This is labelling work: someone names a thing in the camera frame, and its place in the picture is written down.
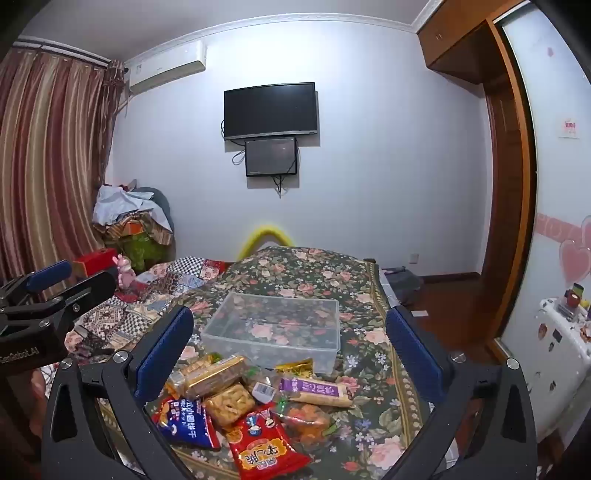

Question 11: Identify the red snack bag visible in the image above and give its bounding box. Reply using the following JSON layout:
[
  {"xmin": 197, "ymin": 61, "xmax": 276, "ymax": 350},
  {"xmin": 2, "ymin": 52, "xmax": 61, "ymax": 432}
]
[{"xmin": 226, "ymin": 401, "xmax": 312, "ymax": 480}]

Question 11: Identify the large black television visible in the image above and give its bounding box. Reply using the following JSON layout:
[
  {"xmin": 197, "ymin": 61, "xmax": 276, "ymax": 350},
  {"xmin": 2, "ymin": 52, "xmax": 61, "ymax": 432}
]
[{"xmin": 224, "ymin": 83, "xmax": 318, "ymax": 140}]

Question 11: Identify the long clear cracker packet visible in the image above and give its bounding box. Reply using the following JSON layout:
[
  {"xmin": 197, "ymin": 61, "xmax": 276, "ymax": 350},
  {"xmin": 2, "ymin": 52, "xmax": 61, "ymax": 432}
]
[{"xmin": 167, "ymin": 353, "xmax": 247, "ymax": 401}]

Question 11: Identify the square cracker packet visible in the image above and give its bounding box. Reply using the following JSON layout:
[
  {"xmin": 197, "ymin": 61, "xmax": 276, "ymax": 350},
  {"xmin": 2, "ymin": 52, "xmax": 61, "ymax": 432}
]
[{"xmin": 203, "ymin": 383, "xmax": 257, "ymax": 428}]

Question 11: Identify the striped curtain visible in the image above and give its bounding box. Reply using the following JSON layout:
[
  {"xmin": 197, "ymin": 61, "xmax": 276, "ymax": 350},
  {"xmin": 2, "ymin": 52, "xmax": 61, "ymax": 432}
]
[{"xmin": 0, "ymin": 44, "xmax": 125, "ymax": 282}]

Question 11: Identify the patchwork quilt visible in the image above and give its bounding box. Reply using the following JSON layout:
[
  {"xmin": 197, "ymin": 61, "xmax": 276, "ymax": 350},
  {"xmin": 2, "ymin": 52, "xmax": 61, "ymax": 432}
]
[{"xmin": 65, "ymin": 256, "xmax": 232, "ymax": 365}]

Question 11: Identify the red box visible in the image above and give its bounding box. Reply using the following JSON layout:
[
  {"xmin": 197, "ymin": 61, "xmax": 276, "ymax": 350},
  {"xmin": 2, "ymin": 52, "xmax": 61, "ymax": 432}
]
[{"xmin": 73, "ymin": 248, "xmax": 118, "ymax": 278}]

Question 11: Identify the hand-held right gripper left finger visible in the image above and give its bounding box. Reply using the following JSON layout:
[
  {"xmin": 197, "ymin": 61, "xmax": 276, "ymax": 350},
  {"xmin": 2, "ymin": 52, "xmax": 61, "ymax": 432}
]
[{"xmin": 41, "ymin": 305, "xmax": 195, "ymax": 480}]

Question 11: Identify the white air conditioner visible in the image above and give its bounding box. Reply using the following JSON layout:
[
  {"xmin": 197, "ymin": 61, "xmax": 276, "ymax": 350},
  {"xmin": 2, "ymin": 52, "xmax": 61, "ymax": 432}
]
[{"xmin": 124, "ymin": 41, "xmax": 207, "ymax": 93}]

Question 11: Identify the white sliding wardrobe door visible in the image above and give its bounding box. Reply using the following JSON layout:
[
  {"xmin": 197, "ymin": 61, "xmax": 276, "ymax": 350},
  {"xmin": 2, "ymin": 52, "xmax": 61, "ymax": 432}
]
[{"xmin": 501, "ymin": 0, "xmax": 591, "ymax": 370}]

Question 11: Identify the white curtain rail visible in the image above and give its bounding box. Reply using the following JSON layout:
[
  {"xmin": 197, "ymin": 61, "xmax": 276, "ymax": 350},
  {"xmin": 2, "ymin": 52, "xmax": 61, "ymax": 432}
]
[{"xmin": 14, "ymin": 41, "xmax": 125, "ymax": 70}]

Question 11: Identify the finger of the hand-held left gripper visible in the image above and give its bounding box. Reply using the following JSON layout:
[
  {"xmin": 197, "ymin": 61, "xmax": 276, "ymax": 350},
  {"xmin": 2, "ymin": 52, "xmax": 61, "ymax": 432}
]
[
  {"xmin": 60, "ymin": 271, "xmax": 117, "ymax": 325},
  {"xmin": 0, "ymin": 261, "xmax": 73, "ymax": 306}
]

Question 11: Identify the purple label snack packet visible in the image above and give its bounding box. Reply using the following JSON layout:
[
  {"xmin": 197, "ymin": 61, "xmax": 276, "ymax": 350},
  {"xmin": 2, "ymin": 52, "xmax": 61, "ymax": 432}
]
[{"xmin": 278, "ymin": 375, "xmax": 354, "ymax": 408}]

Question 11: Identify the gold snack wrapper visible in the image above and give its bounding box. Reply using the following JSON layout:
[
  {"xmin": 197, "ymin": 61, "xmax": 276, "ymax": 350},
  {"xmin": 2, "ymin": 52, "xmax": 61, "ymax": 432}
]
[{"xmin": 276, "ymin": 360, "xmax": 315, "ymax": 376}]

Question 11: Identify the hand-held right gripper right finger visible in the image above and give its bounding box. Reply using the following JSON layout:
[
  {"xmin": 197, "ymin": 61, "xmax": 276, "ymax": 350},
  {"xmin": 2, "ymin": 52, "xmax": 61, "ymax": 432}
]
[{"xmin": 385, "ymin": 305, "xmax": 539, "ymax": 480}]

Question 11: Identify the clear packet of orange snacks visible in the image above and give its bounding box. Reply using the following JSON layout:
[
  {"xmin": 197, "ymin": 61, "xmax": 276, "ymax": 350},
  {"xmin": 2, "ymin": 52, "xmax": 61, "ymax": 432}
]
[{"xmin": 274, "ymin": 401, "xmax": 335, "ymax": 448}]

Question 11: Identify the pile of clothes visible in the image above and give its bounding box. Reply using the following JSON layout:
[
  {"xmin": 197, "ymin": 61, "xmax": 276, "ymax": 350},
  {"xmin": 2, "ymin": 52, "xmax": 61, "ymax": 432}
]
[{"xmin": 92, "ymin": 182, "xmax": 176, "ymax": 273}]

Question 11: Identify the wooden wardrobe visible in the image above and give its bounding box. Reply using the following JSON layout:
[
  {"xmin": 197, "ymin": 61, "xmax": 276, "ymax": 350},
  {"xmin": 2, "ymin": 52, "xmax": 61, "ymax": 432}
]
[{"xmin": 416, "ymin": 0, "xmax": 539, "ymax": 356}]

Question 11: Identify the small black monitor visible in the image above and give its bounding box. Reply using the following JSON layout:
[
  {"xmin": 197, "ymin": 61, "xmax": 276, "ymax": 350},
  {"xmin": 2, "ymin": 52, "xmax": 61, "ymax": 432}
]
[{"xmin": 245, "ymin": 137, "xmax": 298, "ymax": 177}]

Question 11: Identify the clear plastic storage box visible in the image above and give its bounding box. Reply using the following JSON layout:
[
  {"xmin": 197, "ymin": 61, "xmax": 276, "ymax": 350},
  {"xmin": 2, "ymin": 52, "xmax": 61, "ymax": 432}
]
[{"xmin": 201, "ymin": 292, "xmax": 341, "ymax": 374}]

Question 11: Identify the yellow hoop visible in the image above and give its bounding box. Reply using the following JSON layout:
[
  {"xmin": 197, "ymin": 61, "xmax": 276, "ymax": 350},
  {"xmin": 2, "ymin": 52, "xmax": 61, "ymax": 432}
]
[{"xmin": 236, "ymin": 224, "xmax": 296, "ymax": 261}]

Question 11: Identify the pink plush toy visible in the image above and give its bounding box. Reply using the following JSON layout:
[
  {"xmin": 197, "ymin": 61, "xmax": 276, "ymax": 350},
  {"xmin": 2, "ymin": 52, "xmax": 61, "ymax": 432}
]
[{"xmin": 113, "ymin": 254, "xmax": 137, "ymax": 289}]

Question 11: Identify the floral blanket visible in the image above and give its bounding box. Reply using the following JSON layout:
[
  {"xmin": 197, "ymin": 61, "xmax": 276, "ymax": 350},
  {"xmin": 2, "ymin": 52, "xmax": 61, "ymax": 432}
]
[{"xmin": 99, "ymin": 246, "xmax": 458, "ymax": 480}]

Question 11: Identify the blue snack bag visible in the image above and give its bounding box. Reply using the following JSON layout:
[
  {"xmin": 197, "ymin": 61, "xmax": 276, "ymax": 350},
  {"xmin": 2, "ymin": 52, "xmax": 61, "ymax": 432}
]
[{"xmin": 151, "ymin": 396, "xmax": 222, "ymax": 450}]

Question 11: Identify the pink heart sticker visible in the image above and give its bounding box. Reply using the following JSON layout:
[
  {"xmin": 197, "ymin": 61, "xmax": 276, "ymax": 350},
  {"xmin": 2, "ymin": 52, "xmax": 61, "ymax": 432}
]
[{"xmin": 536, "ymin": 212, "xmax": 591, "ymax": 287}]

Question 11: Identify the white refrigerator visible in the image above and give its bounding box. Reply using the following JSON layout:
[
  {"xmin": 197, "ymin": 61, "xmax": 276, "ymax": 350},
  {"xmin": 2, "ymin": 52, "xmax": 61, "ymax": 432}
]
[{"xmin": 501, "ymin": 298, "xmax": 591, "ymax": 444}]

